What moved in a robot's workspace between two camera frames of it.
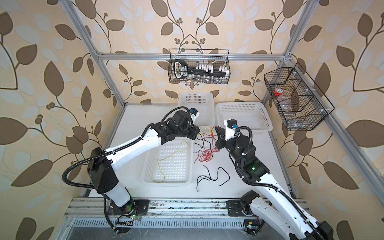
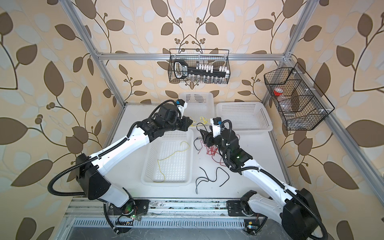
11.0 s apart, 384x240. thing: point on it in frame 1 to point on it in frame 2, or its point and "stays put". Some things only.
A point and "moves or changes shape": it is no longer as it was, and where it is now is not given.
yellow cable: [167, 156] stays put
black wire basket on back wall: [199, 66] stays put
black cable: [202, 177] moves or changes shape
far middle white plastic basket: [203, 102] stays put
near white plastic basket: [171, 164] stays put
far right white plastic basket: [252, 114] stays put
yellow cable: [209, 131] moves or changes shape
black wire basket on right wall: [301, 102] stays put
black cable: [202, 141] to [199, 138]
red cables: [209, 147] moves or changes shape
